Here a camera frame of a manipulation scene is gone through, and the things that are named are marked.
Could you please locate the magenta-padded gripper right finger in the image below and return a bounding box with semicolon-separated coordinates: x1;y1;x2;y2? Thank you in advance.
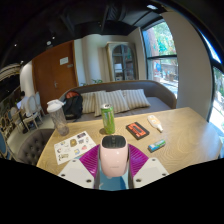
127;143;170;190

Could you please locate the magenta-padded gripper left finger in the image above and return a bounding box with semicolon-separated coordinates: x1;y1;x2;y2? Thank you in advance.
57;143;102;190

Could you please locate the pink computer mouse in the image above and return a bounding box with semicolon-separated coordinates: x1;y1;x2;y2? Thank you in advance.
99;134;130;179

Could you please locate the light blue mouse pad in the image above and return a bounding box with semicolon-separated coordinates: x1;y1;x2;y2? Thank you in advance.
99;171;130;192

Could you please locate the white sticker sheet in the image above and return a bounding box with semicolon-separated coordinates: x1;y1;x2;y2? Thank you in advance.
53;130;98;166

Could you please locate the green and blue small packet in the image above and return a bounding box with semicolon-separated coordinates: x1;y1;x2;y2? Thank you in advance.
147;138;167;154

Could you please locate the black and orange flat box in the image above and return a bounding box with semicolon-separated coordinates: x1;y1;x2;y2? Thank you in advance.
125;121;151;141

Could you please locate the small white squeeze bottle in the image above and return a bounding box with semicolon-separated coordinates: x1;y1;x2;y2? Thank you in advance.
146;114;165;134

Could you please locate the grey tufted armchair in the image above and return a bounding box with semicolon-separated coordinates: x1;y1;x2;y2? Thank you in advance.
16;128;55;167

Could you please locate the clear shaker bottle white lid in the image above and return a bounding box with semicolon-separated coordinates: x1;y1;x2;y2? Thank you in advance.
46;99;70;137

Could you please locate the green drink can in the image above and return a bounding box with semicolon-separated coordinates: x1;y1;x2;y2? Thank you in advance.
100;103;117;135

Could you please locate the black backpack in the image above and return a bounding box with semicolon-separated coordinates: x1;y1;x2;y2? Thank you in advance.
61;90;84;121

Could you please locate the striped cushion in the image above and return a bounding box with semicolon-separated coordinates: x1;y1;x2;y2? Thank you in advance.
80;90;107;115
93;89;131;118
121;88;152;111

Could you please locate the group of white chairs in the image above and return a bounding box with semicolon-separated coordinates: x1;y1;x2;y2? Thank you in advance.
9;91;45;133

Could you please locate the grey upholstered sofa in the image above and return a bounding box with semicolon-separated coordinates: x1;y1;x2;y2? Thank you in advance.
58;79;178;123

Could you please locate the blue chair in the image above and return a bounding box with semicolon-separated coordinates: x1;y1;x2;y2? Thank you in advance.
0;127;15;161

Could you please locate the person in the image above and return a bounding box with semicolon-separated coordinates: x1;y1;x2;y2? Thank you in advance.
16;90;32;115

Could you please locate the brown wooden door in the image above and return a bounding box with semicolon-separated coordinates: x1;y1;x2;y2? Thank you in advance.
31;40;80;106

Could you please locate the glass-door wooden cabinet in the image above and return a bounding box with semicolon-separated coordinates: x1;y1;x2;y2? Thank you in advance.
105;41;140;83

